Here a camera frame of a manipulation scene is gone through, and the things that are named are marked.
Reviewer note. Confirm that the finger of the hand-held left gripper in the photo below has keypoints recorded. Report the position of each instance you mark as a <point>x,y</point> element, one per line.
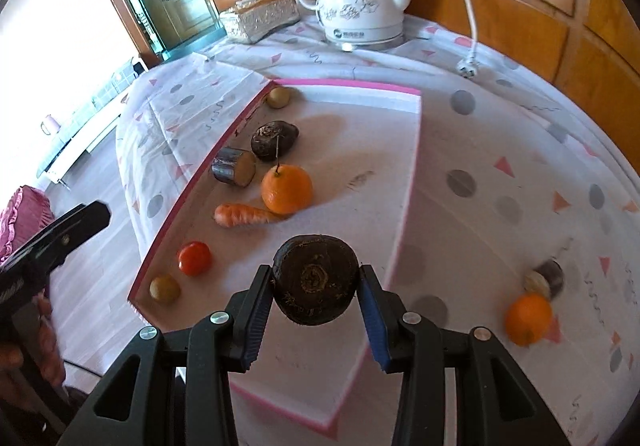
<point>75,226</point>

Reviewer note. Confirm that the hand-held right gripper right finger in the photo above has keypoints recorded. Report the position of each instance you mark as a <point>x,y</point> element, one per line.
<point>377,331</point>

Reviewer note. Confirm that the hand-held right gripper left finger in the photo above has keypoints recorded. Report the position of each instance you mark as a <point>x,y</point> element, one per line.
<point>250,326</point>

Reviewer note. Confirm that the large dark water chestnut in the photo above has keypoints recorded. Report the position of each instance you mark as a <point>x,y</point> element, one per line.
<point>315,276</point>

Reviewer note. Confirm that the small red tomato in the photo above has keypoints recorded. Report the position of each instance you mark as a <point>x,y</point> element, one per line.
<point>194,258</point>

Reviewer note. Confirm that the small yellow round fruit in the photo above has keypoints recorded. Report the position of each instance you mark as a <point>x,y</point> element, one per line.
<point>277,98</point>
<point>165,288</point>

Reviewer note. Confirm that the small carrot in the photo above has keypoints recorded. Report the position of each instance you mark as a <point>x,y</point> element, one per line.
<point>245,215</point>

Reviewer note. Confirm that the orange with long stem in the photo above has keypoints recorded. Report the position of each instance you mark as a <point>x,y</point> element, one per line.
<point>287,191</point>

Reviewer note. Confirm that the stemless orange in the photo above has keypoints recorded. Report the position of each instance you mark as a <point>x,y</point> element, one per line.
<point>527,320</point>

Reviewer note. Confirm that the dark-skinned sugarcane piece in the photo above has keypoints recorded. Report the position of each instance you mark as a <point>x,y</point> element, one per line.
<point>545,278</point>

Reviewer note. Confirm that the pink shallow box tray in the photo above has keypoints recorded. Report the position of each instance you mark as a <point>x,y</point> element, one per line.
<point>350,151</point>

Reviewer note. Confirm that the small dark water chestnut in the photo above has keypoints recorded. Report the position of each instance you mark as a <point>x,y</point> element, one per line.
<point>274,141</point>

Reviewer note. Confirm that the person's left hand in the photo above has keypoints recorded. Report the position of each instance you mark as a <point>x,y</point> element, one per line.
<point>52,346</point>

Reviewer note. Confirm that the pink ruffled cushion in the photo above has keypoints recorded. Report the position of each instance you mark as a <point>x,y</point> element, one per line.
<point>22,221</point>

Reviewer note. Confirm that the blue plaid sofa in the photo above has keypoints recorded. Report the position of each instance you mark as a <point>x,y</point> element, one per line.
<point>85,126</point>

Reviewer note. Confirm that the pink cup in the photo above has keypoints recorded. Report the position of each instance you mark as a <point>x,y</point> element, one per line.
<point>49,124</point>

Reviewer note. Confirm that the white patterned tablecloth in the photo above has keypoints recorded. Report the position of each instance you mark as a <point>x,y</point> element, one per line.
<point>500,136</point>

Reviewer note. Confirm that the wooden door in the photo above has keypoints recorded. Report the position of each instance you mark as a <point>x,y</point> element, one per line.
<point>192,11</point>

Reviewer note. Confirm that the silver embossed tissue box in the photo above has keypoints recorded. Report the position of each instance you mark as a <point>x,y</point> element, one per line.
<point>260,19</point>

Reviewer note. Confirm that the silver kettle base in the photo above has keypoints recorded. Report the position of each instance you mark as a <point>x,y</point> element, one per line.
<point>365,42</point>

